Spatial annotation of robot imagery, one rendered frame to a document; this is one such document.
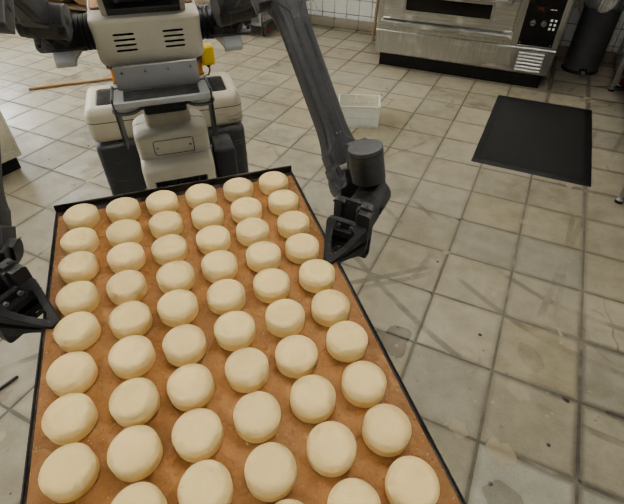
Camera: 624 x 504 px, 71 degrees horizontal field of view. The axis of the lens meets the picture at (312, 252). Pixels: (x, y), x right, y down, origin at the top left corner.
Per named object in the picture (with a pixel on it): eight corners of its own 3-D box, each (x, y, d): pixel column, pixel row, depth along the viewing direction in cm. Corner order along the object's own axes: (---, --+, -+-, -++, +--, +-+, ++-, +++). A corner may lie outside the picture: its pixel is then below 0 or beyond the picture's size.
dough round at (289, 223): (293, 245, 67) (293, 235, 66) (271, 229, 69) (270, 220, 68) (315, 229, 70) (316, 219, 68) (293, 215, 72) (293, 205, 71)
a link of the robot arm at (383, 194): (393, 203, 79) (364, 200, 81) (391, 169, 75) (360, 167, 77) (380, 225, 74) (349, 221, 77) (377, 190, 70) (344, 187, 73)
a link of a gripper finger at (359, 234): (346, 292, 66) (368, 254, 73) (349, 258, 62) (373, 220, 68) (306, 278, 69) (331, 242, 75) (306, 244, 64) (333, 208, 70)
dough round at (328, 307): (323, 292, 60) (323, 282, 59) (355, 307, 59) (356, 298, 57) (303, 317, 57) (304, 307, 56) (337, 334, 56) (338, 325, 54)
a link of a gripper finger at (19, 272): (17, 323, 50) (-35, 294, 53) (42, 358, 55) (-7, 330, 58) (66, 284, 55) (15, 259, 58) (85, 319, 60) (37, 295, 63)
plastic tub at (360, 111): (337, 127, 319) (337, 105, 308) (338, 114, 335) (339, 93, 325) (378, 128, 317) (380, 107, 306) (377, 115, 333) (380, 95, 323)
